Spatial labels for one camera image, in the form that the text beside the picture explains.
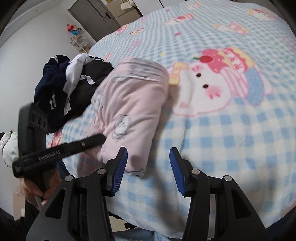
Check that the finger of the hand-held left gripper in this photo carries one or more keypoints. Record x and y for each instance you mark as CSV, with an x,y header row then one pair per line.
x,y
85,143

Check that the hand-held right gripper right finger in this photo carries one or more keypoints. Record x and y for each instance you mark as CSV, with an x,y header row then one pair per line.
x,y
177,171

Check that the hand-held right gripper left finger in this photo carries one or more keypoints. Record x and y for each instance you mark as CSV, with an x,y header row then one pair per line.
x,y
119,171

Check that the pink printed pants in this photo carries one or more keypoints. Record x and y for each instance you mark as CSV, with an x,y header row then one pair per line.
x,y
134,104

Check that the person's left hand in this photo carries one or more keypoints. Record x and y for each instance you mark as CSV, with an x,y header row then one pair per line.
x,y
30,190

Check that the white and black printed cloth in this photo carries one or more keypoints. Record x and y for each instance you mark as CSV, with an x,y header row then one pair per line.
x,y
9,146

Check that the blue checked printed blanket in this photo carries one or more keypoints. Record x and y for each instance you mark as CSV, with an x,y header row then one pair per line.
x,y
219,139

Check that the black garment with white stripes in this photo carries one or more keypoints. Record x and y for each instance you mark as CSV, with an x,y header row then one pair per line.
x,y
90,81

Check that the navy garment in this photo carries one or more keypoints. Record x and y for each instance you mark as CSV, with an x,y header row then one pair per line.
x,y
49,78

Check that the person's navy trouser leg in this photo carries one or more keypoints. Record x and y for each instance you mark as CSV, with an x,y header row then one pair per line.
x,y
13,222

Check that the white shelf rack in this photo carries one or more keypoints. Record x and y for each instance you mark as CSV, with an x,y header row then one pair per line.
x,y
81,44

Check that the grey door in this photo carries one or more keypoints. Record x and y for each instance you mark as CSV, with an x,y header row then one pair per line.
x,y
92,16

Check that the white bag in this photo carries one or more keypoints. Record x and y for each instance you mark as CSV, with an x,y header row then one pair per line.
x,y
126,4

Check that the colourful wall plush toy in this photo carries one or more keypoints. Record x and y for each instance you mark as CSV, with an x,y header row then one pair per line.
x,y
72,29

